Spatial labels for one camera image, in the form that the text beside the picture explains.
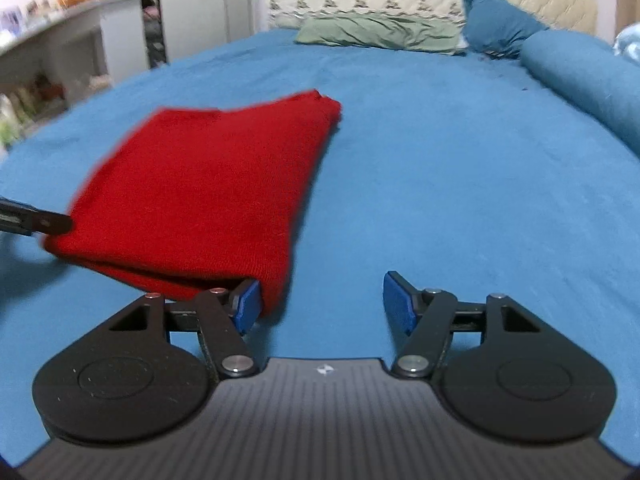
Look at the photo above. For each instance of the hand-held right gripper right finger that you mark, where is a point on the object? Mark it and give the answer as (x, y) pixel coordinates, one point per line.
(400, 305)

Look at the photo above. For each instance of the white wardrobe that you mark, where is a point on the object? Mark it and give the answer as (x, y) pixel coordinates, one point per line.
(200, 5)

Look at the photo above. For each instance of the red knit sweater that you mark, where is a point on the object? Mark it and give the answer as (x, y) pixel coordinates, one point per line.
(200, 195)

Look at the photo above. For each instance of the white desk with shelves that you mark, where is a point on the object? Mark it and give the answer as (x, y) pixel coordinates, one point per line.
(75, 35)

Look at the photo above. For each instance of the blue pillow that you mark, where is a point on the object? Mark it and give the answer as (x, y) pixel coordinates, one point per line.
(500, 25)

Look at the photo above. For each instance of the green pillow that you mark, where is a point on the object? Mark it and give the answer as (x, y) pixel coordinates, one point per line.
(380, 35)

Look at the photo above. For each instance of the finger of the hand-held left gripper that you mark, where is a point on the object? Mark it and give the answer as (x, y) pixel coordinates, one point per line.
(45, 221)

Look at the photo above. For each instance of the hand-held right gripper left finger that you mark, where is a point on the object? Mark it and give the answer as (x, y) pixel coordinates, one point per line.
(247, 306)

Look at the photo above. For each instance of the light blue blanket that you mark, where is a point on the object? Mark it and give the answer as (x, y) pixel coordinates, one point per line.
(629, 45)

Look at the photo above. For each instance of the embroidered cream pillow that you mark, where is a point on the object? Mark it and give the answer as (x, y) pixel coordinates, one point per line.
(360, 2)

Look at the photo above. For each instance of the blue duvet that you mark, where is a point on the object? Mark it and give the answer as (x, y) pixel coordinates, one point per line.
(585, 75)

